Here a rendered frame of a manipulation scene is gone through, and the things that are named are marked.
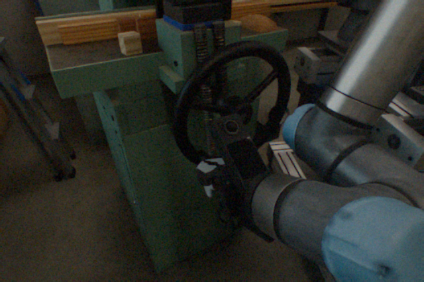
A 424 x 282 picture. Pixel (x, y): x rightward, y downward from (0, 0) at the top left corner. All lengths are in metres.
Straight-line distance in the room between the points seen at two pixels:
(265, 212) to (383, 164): 0.14
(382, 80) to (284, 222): 0.19
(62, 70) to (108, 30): 0.20
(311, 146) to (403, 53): 0.14
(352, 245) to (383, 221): 0.03
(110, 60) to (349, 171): 0.48
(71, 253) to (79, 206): 0.27
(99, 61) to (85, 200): 1.07
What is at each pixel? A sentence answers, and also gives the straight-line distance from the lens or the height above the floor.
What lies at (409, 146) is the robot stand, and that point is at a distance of 0.68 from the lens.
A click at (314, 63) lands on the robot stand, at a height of 0.76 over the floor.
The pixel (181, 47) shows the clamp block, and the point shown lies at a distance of 0.53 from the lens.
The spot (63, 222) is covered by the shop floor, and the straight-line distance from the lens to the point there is 1.52.
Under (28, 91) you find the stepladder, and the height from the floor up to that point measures 0.51.
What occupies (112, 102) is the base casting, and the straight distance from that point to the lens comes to 0.65.
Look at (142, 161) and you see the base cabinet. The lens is 0.75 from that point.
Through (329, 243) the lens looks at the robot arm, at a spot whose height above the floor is 0.91.
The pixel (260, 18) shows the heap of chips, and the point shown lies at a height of 0.93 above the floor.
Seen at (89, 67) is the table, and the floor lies 0.89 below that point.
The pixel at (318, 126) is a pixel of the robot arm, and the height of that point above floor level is 0.91.
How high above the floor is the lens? 1.09
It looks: 38 degrees down
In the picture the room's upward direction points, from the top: straight up
